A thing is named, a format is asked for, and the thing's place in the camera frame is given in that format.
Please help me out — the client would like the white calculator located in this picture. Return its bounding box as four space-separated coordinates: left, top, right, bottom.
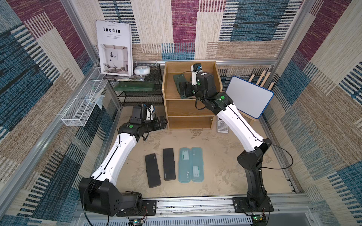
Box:
217 117 229 134

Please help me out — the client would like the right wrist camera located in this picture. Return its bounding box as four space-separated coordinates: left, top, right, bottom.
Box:
190 64 202 86

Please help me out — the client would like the white round device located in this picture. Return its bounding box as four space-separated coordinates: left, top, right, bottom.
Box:
133 66 150 76

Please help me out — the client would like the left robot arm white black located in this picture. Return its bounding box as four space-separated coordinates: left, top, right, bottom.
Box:
79 104 167 217

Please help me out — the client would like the black wire rack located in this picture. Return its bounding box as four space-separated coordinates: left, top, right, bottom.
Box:
108 63 164 106

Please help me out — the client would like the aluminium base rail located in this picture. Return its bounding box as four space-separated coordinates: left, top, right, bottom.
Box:
71 193 322 226

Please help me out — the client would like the green tray on rack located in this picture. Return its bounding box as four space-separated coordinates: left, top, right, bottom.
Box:
114 82 155 92

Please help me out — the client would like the white wire basket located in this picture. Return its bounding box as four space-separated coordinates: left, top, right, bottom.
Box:
61 80 107 127

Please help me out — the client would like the blue-framed whiteboard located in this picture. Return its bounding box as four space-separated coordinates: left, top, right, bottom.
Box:
226 76 274 119

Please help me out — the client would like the wooden easel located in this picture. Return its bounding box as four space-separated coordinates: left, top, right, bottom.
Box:
239 70 274 125

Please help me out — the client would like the Inedia magazine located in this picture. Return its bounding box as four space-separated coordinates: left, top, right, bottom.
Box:
96 20 133 77

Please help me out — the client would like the dark green pencil case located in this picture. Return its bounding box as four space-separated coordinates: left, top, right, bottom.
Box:
173 74 186 99

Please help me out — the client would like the light blue pencil case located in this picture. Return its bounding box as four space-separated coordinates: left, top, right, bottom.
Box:
178 147 192 183
191 147 204 183

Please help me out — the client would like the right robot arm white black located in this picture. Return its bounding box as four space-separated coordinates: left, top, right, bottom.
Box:
173 71 274 212

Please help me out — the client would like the black pencil case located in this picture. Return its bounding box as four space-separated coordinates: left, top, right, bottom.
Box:
145 153 161 188
163 148 176 181

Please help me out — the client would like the wooden three-tier shelf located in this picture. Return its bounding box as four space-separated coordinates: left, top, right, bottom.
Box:
162 61 223 131

